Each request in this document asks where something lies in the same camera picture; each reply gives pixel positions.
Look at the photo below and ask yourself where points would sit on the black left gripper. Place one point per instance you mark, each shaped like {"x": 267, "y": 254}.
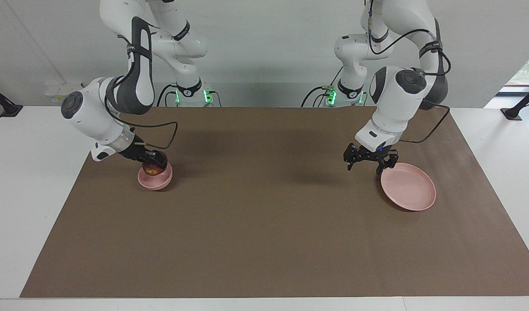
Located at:
{"x": 372, "y": 154}

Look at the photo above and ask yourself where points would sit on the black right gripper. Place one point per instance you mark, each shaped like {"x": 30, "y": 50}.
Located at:
{"x": 134, "y": 153}

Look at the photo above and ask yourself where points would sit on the dark red apple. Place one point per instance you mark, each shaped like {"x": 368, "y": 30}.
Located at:
{"x": 153, "y": 170}

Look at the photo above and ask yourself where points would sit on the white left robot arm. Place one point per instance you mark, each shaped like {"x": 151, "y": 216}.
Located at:
{"x": 394, "y": 99}

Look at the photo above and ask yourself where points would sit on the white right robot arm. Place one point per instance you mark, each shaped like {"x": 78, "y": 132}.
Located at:
{"x": 134, "y": 86}

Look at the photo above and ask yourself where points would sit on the pink bowl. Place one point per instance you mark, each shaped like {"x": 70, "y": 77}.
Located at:
{"x": 154, "y": 183}

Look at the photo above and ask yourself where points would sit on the pink plate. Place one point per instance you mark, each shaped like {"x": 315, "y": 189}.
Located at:
{"x": 409, "y": 190}

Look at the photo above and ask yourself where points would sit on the brown table mat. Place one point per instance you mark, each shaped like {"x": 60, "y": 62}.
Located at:
{"x": 264, "y": 224}

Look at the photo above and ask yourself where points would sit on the black clamp stand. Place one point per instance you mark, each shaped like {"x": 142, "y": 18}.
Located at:
{"x": 517, "y": 110}
{"x": 7, "y": 108}

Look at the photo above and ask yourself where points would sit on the window with greenery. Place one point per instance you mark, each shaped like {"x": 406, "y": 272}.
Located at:
{"x": 527, "y": 69}

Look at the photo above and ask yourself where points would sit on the white wall socket box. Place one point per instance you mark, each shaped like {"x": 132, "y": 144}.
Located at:
{"x": 57, "y": 93}

